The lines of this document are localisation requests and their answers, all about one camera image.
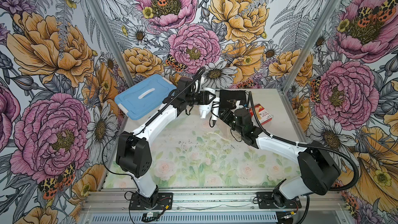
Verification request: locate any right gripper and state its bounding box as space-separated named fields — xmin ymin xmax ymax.
xmin=217 ymin=108 xmax=244 ymax=136

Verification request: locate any black hair dryer pouch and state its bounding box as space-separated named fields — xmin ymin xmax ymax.
xmin=219 ymin=89 xmax=248 ymax=110

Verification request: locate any white hair dryer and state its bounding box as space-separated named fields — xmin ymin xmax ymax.
xmin=199 ymin=88 xmax=220 ymax=128

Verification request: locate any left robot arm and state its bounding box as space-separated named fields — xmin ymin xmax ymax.
xmin=116 ymin=76 xmax=219 ymax=210

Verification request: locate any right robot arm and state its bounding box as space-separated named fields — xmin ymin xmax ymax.
xmin=219 ymin=108 xmax=341 ymax=208

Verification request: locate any red white bandage box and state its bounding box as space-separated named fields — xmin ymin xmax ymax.
xmin=255 ymin=104 xmax=273 ymax=125

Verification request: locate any blue lidded storage box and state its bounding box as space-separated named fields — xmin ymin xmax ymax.
xmin=115 ymin=75 xmax=176 ymax=120

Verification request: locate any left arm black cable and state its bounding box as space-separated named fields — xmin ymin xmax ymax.
xmin=101 ymin=66 xmax=206 ymax=178

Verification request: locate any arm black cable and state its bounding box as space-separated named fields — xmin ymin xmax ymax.
xmin=101 ymin=66 xmax=206 ymax=178
xmin=247 ymin=91 xmax=360 ymax=224

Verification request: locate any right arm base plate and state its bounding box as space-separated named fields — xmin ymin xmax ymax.
xmin=252 ymin=191 xmax=302 ymax=209

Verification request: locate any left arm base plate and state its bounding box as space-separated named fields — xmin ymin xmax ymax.
xmin=129 ymin=192 xmax=174 ymax=211

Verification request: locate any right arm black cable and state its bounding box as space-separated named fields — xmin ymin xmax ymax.
xmin=247 ymin=91 xmax=360 ymax=224

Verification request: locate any aluminium front rail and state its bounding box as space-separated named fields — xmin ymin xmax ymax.
xmin=78 ymin=188 xmax=355 ymax=224

